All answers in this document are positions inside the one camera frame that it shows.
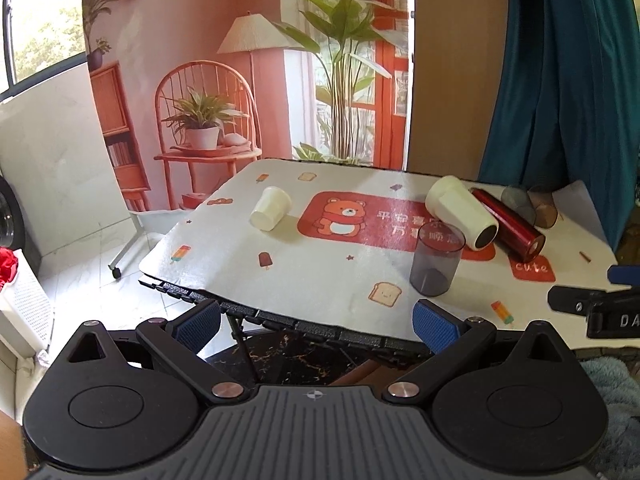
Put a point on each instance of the red metallic tumbler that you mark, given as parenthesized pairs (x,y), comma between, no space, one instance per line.
(510,225)

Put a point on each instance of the dark round drum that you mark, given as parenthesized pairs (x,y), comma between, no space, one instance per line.
(9,215)

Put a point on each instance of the black folding table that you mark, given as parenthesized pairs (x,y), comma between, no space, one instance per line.
(300,325)

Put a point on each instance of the wall poster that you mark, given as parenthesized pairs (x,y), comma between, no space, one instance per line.
(280,110)

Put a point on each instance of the red cloth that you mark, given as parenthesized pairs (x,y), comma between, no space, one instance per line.
(7,265)

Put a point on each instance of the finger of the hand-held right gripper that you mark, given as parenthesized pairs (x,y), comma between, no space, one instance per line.
(570,302)
(624,275)

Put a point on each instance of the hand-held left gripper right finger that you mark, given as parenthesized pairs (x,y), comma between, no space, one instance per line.
(436,327)

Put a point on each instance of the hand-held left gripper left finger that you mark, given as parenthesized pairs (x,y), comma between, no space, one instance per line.
(196,324)

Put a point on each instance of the blue fuzzy blanket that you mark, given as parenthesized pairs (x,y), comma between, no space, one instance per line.
(617,410)

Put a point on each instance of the bear print tablecloth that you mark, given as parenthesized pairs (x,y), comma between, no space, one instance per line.
(310,270)

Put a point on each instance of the small white paper cup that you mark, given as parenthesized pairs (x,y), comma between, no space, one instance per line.
(270,208)

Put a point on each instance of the window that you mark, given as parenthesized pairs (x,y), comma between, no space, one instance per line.
(42,20)

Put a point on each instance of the brown transparent cup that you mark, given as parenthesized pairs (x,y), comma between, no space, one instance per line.
(546,207)

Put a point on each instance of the large cream cup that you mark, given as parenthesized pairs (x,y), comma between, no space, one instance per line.
(462,212)

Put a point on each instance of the grey transparent plastic cup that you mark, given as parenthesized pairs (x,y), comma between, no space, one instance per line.
(435,260)

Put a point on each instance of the white plastic basket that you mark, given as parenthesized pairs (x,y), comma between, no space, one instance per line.
(22,310)

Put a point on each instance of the smoky transparent cup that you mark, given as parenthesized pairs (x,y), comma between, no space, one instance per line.
(520,202)

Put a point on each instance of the teal curtain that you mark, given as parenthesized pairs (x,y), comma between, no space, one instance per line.
(565,85)

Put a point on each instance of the white stand leg with caster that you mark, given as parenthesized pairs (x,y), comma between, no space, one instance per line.
(125,245)

